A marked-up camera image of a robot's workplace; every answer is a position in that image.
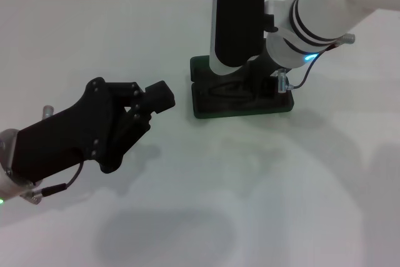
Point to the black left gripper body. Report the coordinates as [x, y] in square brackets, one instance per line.
[62, 142]

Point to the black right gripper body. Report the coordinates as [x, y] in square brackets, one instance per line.
[259, 73]

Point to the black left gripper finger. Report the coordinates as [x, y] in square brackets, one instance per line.
[157, 90]
[164, 104]

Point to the black glasses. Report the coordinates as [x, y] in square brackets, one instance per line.
[232, 87]

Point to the green glasses case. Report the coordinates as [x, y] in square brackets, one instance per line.
[243, 107]

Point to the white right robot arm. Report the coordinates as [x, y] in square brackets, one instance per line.
[328, 1]

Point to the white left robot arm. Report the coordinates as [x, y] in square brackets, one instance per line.
[6, 167]

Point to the left wrist silver plug stub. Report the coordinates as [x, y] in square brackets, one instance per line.
[47, 111]

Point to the wrist silver plug stub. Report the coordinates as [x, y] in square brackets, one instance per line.
[47, 111]
[347, 38]

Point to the right wrist silver plug stub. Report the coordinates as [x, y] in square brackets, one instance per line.
[347, 38]

